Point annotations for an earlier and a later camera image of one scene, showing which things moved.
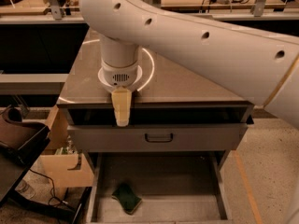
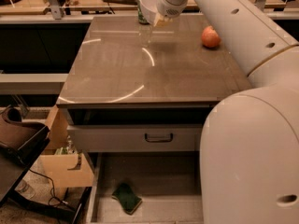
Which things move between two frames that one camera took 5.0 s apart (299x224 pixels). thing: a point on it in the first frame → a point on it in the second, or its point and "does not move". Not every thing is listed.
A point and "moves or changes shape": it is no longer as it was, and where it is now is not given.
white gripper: [121, 76] → [167, 4]
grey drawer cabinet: [171, 161] does not move
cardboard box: [71, 170] does not move
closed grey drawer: [192, 137] does not move
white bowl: [108, 88] moves or changes shape
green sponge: [129, 201] does not move
